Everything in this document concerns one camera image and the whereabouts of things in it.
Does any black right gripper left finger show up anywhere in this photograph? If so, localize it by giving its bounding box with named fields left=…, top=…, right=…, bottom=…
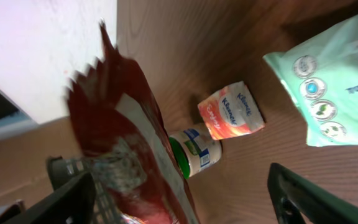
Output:
left=6, top=172, right=96, bottom=224

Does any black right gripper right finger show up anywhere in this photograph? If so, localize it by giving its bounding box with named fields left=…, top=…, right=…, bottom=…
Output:
left=267, top=163, right=358, bottom=224

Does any red Top snack bar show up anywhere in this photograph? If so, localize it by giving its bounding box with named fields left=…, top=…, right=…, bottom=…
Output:
left=66, top=21, right=199, bottom=224

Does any orange Kleenex tissue pack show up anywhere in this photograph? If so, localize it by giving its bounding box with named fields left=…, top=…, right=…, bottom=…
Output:
left=198, top=81, right=265, bottom=140

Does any teal wet wipes pack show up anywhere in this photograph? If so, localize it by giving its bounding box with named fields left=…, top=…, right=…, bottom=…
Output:
left=264, top=15, right=358, bottom=147

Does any grey plastic basket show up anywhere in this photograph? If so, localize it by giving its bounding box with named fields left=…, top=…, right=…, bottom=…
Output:
left=46, top=157, right=125, bottom=224

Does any green lid jar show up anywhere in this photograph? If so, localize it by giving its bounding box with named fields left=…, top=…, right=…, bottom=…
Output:
left=169, top=123, right=223, bottom=179

